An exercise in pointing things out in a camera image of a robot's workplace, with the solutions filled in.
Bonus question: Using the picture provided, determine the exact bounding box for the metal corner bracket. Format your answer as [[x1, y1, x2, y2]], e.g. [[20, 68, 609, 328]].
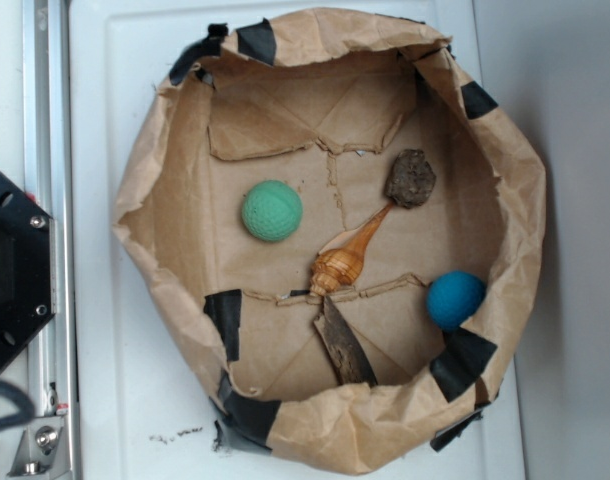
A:
[[6, 416, 70, 479]]

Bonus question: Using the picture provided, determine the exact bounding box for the brown paper bag bin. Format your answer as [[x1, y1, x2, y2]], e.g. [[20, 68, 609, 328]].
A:
[[114, 8, 546, 474]]

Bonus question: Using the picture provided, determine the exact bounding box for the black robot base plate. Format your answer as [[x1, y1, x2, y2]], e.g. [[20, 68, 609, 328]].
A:
[[0, 171, 54, 374]]

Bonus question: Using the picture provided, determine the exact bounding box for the brown rough rock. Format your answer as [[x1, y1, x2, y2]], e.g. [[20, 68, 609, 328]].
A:
[[384, 149, 437, 209]]

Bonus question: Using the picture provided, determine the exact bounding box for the green foam golf ball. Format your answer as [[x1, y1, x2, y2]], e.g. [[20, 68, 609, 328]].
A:
[[241, 180, 303, 242]]

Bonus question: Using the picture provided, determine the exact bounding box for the aluminium frame rail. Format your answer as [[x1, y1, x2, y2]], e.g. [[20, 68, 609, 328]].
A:
[[21, 1, 83, 479]]

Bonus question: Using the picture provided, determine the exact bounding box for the grey braided cable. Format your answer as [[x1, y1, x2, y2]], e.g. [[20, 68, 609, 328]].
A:
[[0, 375, 36, 442]]

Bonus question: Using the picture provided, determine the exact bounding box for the blue foam ball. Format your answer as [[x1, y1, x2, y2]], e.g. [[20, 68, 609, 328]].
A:
[[426, 270, 486, 331]]

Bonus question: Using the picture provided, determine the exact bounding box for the orange spiral seashell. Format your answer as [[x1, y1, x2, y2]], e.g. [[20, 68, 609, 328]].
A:
[[309, 202, 394, 297]]

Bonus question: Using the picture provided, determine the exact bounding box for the dark bark piece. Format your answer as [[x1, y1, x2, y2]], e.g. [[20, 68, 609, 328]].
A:
[[313, 296, 378, 387]]

